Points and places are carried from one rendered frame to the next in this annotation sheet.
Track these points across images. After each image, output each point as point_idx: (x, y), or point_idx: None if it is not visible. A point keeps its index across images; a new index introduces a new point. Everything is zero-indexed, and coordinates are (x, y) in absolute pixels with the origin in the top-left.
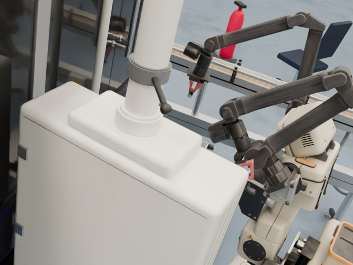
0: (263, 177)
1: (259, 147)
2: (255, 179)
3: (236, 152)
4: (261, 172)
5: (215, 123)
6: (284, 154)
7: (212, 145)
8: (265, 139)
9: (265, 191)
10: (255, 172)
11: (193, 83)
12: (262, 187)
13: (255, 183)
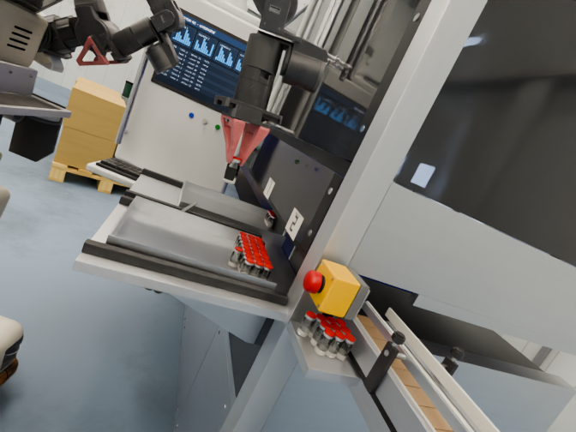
0: (22, 98)
1: (110, 21)
2: (45, 104)
3: (127, 57)
4: (24, 101)
5: (174, 52)
6: (39, 15)
7: (92, 241)
8: (102, 9)
9: (63, 65)
10: (40, 106)
11: (243, 129)
12: (35, 96)
13: (49, 102)
